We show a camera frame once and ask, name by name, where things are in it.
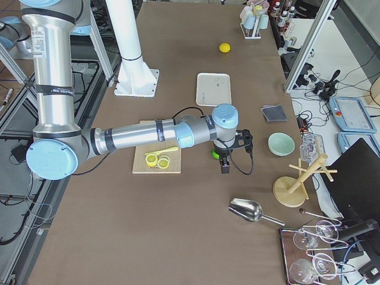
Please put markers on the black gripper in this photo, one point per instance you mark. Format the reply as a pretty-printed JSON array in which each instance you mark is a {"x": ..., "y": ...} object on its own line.
[{"x": 221, "y": 153}]

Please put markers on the green lime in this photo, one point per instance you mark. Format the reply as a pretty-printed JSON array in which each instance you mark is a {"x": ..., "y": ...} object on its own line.
[{"x": 214, "y": 154}]

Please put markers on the yellow lemon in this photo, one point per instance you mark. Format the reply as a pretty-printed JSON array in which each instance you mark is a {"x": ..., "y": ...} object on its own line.
[{"x": 224, "y": 48}]

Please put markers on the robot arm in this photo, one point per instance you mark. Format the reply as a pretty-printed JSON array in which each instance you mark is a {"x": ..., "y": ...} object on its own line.
[{"x": 61, "y": 142}]

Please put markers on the cream rabbit tray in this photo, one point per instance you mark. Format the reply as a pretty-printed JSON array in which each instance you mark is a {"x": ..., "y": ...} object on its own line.
[{"x": 213, "y": 89}]

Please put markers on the metal scoop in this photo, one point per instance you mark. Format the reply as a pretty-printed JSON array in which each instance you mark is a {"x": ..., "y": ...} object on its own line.
[{"x": 250, "y": 211}]

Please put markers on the yellow plastic knife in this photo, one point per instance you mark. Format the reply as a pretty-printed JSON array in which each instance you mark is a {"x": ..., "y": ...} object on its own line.
[{"x": 166, "y": 150}]

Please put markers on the green ceramic bowl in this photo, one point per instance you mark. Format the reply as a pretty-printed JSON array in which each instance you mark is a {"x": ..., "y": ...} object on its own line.
[{"x": 281, "y": 144}]

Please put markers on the lemon slice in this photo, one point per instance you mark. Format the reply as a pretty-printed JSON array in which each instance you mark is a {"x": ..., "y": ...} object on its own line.
[
  {"x": 151, "y": 160},
  {"x": 163, "y": 162}
]

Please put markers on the wooden mug tree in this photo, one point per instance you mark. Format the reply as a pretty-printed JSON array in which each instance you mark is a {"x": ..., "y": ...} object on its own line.
[{"x": 291, "y": 192}]

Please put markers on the grey folded cloth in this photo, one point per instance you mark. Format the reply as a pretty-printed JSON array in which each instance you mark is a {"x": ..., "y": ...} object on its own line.
[{"x": 274, "y": 113}]

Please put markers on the wooden cutting board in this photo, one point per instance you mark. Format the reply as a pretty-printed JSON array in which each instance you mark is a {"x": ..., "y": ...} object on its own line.
[{"x": 140, "y": 167}]

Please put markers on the clear glass container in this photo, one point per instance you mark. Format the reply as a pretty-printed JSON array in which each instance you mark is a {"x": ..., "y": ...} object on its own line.
[{"x": 312, "y": 146}]

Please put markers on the wine glass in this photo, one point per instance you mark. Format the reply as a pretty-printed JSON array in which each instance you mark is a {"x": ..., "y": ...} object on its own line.
[
  {"x": 327, "y": 231},
  {"x": 304, "y": 271},
  {"x": 306, "y": 238}
]

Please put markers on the blue teach pendant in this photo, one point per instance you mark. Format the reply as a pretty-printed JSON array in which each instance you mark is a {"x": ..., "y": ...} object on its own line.
[
  {"x": 350, "y": 115},
  {"x": 347, "y": 139}
]

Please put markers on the black monitor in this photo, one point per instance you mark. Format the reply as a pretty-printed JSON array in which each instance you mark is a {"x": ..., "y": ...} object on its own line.
[{"x": 355, "y": 189}]

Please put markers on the light blue cup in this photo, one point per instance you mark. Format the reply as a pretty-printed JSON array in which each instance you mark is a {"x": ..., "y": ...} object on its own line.
[{"x": 249, "y": 21}]

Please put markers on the mint green cup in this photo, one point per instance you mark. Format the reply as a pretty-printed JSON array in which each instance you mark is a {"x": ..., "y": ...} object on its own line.
[{"x": 263, "y": 22}]

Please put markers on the pink cup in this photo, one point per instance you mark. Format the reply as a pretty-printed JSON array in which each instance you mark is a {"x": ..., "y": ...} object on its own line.
[{"x": 246, "y": 12}]

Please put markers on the yellow cup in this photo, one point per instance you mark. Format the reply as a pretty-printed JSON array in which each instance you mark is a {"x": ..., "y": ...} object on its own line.
[{"x": 258, "y": 10}]

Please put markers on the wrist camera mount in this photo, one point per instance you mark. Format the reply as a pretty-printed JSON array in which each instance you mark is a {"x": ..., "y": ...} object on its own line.
[{"x": 243, "y": 138}]

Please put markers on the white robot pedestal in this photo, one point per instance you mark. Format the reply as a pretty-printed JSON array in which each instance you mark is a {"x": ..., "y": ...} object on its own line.
[{"x": 135, "y": 78}]

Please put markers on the white wire cup rack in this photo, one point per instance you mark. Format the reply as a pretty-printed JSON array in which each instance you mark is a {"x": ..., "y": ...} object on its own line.
[{"x": 251, "y": 34}]

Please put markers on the aluminium frame post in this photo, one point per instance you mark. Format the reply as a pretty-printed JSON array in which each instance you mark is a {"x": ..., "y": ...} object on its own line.
[{"x": 316, "y": 27}]

